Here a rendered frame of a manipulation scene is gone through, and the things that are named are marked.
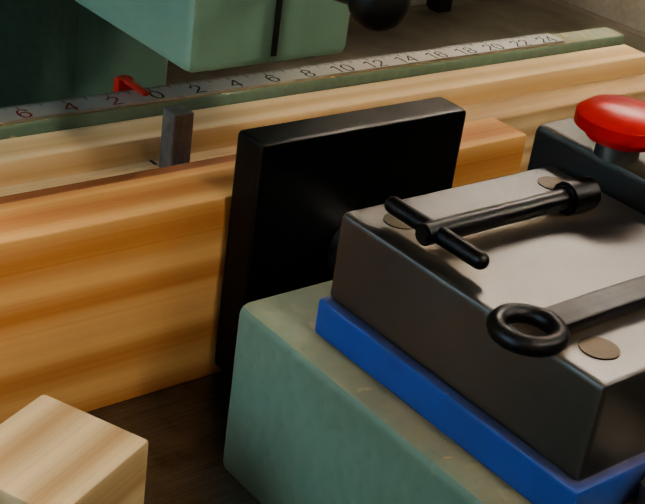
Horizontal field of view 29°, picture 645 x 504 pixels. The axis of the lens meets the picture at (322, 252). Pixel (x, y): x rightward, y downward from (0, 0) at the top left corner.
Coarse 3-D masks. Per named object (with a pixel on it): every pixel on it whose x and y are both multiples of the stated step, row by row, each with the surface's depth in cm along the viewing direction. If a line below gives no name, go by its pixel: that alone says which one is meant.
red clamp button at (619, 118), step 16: (608, 96) 38; (624, 96) 39; (576, 112) 38; (592, 112) 37; (608, 112) 37; (624, 112) 37; (640, 112) 37; (592, 128) 37; (608, 128) 37; (624, 128) 37; (640, 128) 37; (608, 144) 37; (624, 144) 37; (640, 144) 37
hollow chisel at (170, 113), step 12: (168, 108) 49; (180, 108) 49; (168, 120) 49; (180, 120) 49; (192, 120) 49; (168, 132) 49; (180, 132) 49; (168, 144) 49; (180, 144) 49; (168, 156) 49; (180, 156) 49
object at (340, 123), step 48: (240, 144) 40; (288, 144) 40; (336, 144) 41; (384, 144) 42; (432, 144) 44; (240, 192) 41; (288, 192) 41; (336, 192) 42; (384, 192) 44; (432, 192) 45; (240, 240) 41; (288, 240) 42; (336, 240) 43; (240, 288) 42; (288, 288) 43
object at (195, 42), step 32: (96, 0) 46; (128, 0) 44; (160, 0) 43; (192, 0) 41; (224, 0) 42; (256, 0) 43; (288, 0) 43; (320, 0) 44; (128, 32) 45; (160, 32) 43; (192, 32) 42; (224, 32) 42; (256, 32) 43; (288, 32) 44; (320, 32) 45; (192, 64) 42; (224, 64) 43
